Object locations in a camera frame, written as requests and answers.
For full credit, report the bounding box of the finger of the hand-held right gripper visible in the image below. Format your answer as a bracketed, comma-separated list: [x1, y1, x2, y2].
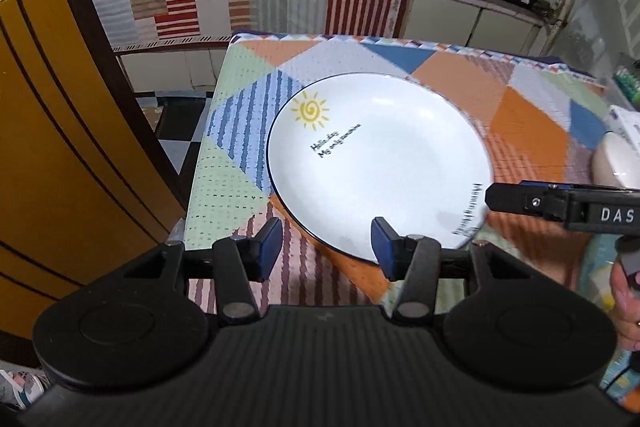
[486, 181, 571, 224]

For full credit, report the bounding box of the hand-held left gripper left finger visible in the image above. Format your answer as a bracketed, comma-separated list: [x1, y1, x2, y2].
[120, 217, 284, 325]

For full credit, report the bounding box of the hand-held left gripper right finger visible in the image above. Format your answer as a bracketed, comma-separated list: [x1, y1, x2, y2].
[371, 217, 531, 323]

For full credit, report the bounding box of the white plate with sun print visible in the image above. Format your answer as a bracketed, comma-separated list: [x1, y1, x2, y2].
[266, 75, 495, 264]

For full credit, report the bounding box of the person's right hand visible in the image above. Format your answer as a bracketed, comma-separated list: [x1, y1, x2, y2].
[609, 251, 640, 352]

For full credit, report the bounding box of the white round container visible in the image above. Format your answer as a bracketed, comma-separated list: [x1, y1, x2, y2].
[592, 131, 640, 188]

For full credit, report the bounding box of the colourful geometric tablecloth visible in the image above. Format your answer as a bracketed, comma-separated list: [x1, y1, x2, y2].
[181, 33, 640, 413]

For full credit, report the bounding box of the white cabinet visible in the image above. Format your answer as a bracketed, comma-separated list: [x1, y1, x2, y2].
[402, 0, 548, 56]

